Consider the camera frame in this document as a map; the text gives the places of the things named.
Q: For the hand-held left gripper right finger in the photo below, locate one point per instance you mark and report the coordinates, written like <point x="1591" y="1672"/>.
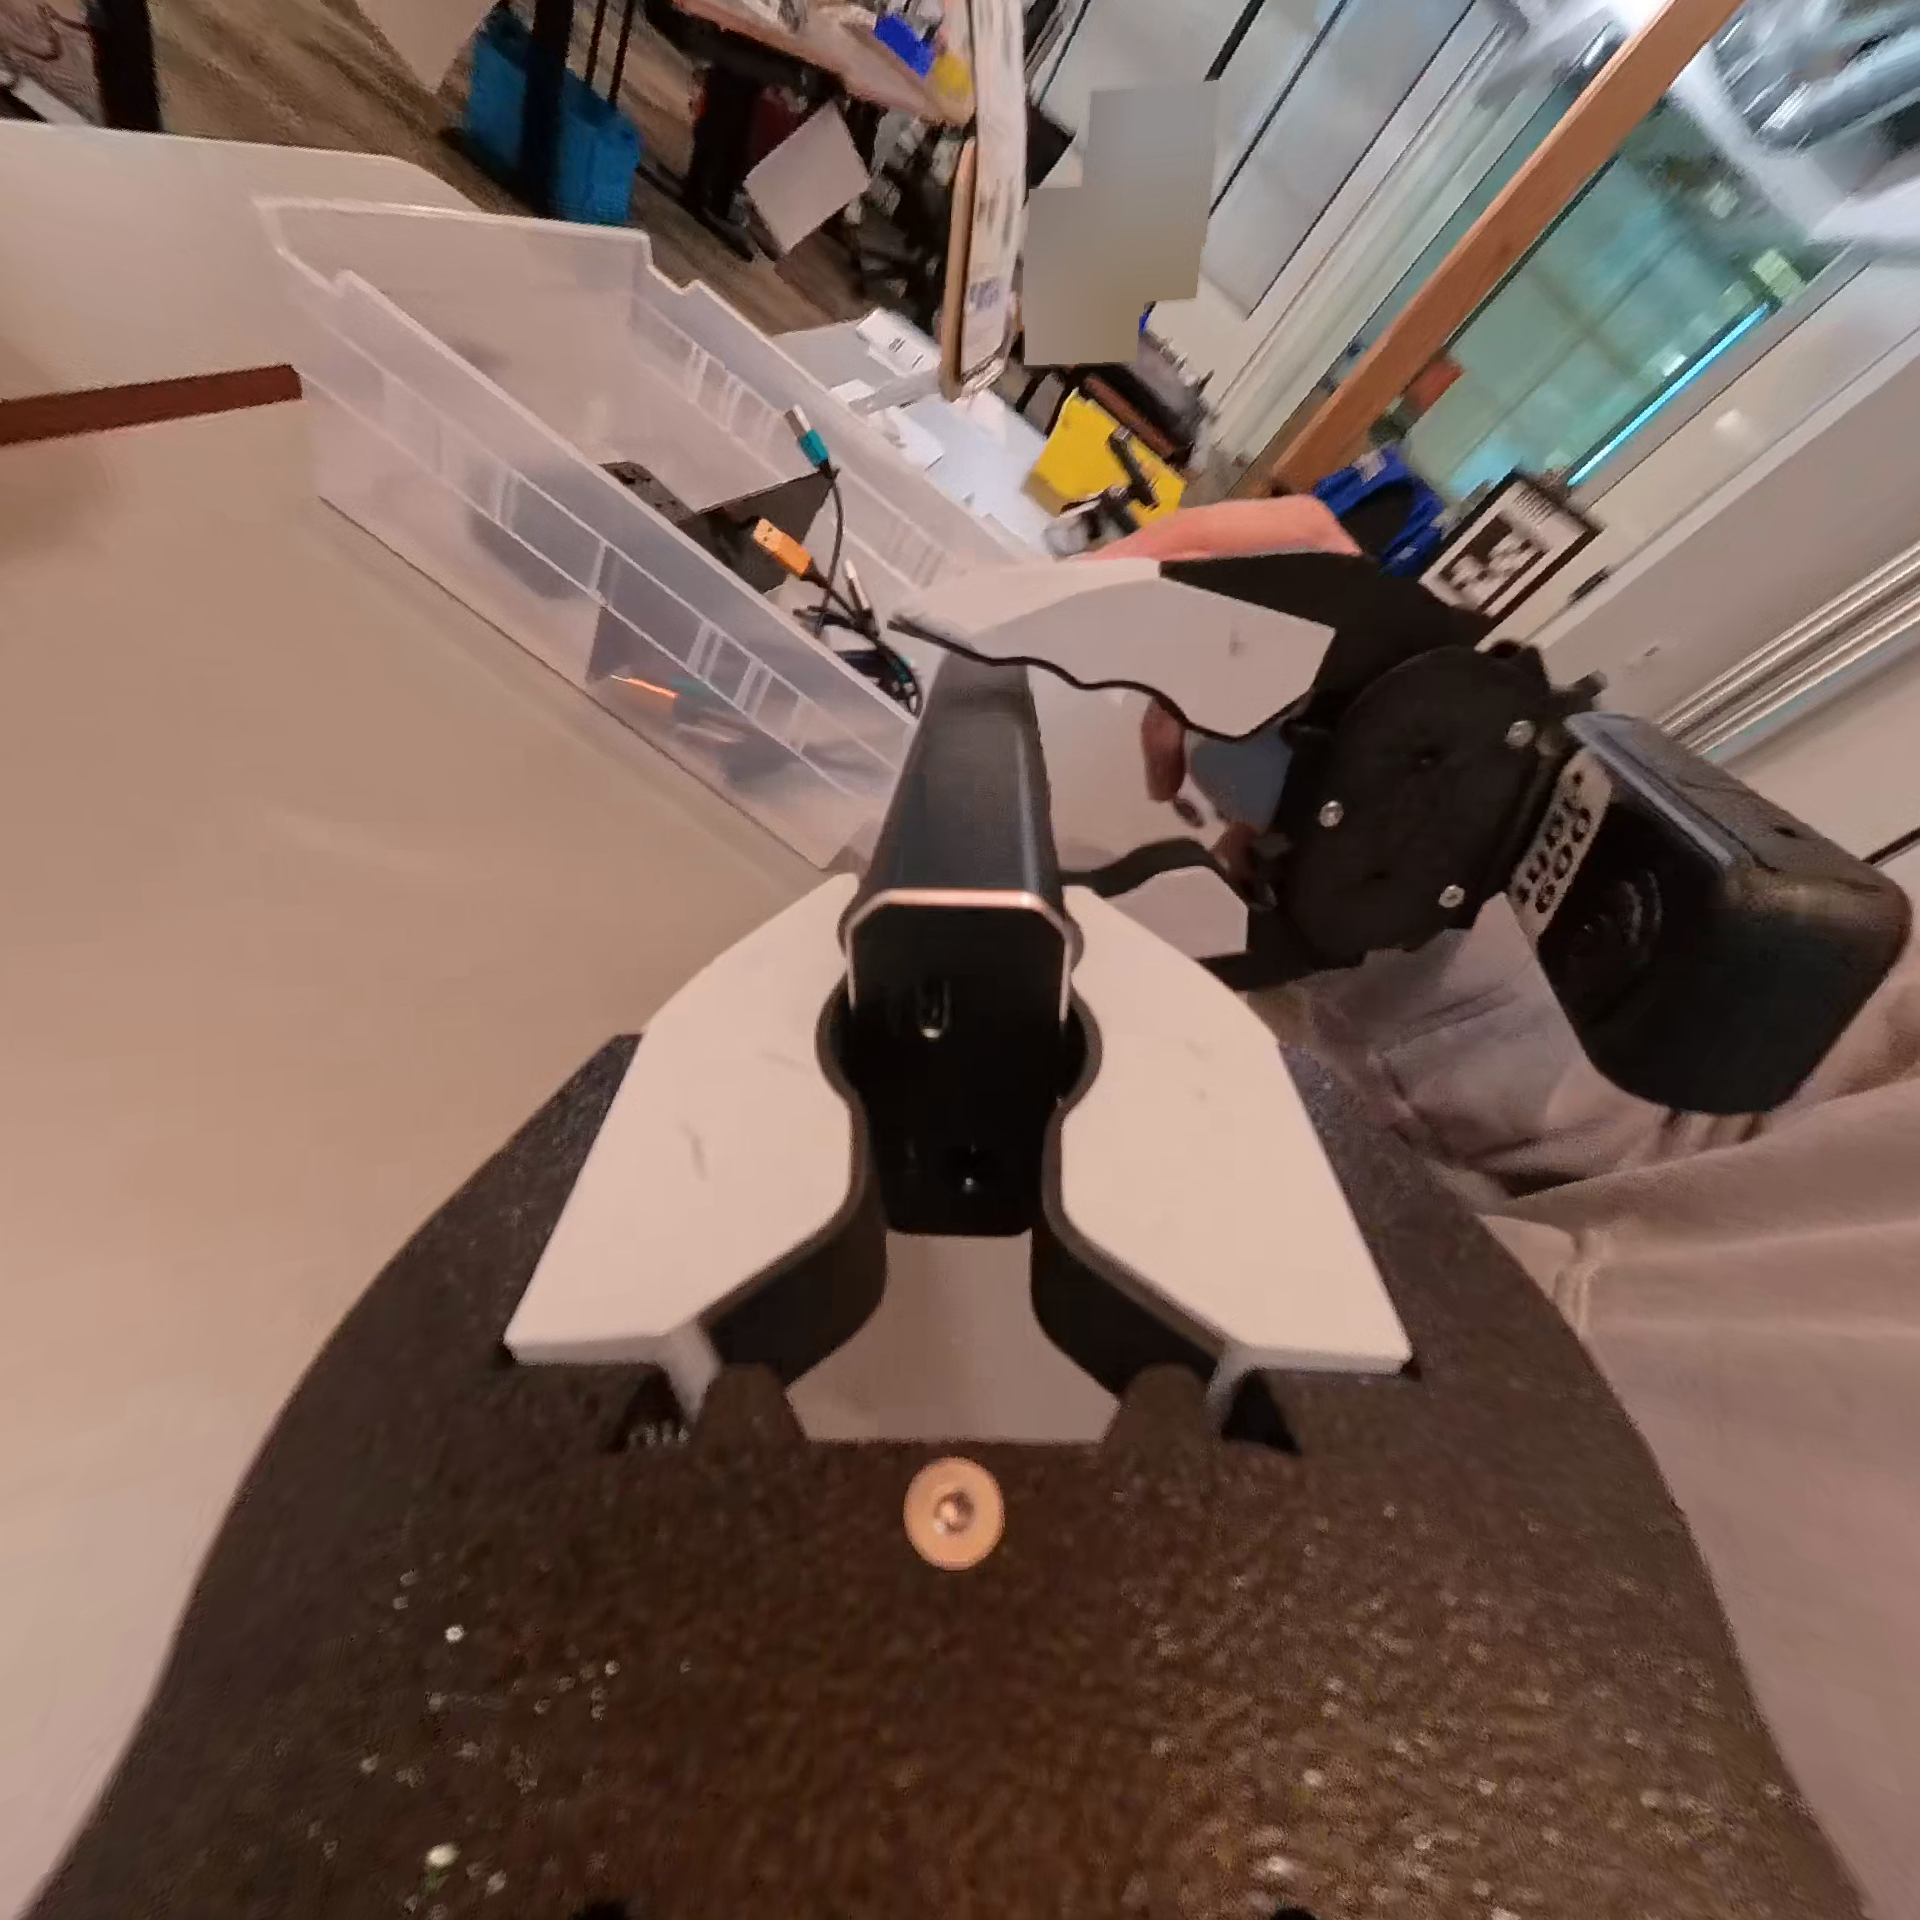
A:
<point x="1213" y="1191"/>

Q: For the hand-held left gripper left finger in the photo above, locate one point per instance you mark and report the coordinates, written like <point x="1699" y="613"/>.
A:
<point x="701" y="1191"/>

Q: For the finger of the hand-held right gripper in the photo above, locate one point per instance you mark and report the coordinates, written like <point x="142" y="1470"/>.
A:
<point x="1152" y="906"/>
<point x="1141" y="628"/>

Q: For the black usb hub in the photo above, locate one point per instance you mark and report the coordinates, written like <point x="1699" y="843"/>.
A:
<point x="966" y="811"/>

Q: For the clear plastic bin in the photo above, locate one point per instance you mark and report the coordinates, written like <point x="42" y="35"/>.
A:
<point x="455" y="392"/>

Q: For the person's right forearm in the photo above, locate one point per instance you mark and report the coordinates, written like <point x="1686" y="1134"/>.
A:
<point x="1439" y="1080"/>

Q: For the person's right hand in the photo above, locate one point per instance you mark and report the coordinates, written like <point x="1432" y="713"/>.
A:
<point x="1239" y="528"/>

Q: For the yellow bag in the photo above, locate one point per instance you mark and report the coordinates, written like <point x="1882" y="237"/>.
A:
<point x="1083" y="456"/>

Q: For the small blue bins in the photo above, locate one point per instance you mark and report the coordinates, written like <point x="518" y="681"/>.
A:
<point x="1385" y="520"/>

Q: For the black divider plate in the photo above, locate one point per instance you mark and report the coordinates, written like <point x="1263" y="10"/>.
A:
<point x="774" y="520"/>

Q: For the person's beige sweatshirt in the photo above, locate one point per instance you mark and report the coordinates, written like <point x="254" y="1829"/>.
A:
<point x="1775" y="1426"/>

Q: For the wood edged desk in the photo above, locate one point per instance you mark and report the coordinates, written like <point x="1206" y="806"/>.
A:
<point x="841" y="57"/>

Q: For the blue bins under desk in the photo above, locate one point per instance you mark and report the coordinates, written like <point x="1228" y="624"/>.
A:
<point x="573" y="156"/>

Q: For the wooden post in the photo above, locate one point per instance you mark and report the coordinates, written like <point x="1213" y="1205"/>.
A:
<point x="1484" y="242"/>

